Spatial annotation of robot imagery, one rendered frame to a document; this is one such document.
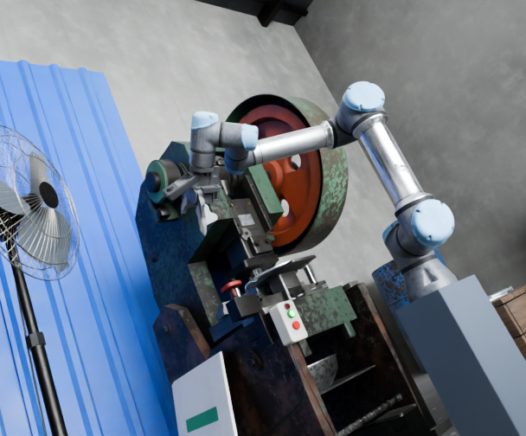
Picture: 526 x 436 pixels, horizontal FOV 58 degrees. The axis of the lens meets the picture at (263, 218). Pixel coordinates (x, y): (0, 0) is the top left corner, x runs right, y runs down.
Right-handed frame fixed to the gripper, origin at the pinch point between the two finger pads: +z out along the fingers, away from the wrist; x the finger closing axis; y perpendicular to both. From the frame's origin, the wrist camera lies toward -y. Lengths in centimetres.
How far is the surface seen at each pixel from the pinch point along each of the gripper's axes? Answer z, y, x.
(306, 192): 12, 81, 41
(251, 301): 26.8, 19.5, -9.6
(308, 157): -6, 79, 41
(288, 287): 33, 45, 1
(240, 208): 15, 44, 40
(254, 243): 24, 41, 23
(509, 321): 21, 88, -62
